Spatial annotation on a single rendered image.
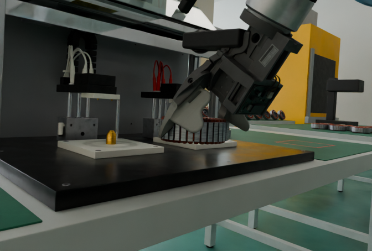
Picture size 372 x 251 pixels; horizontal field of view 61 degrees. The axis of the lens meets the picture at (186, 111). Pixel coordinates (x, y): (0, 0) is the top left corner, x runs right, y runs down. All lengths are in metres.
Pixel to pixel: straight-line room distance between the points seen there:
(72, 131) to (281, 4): 0.52
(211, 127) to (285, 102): 3.87
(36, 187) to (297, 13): 0.37
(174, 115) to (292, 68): 3.91
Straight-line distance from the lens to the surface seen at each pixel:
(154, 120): 0.86
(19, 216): 0.37
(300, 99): 4.22
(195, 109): 0.43
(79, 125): 0.75
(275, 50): 0.40
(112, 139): 0.64
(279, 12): 0.40
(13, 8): 0.68
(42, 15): 0.70
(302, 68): 4.25
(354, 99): 5.94
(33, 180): 0.43
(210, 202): 0.47
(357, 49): 6.03
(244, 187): 0.53
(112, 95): 0.67
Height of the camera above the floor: 0.87
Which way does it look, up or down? 1 degrees down
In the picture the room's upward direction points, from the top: 3 degrees clockwise
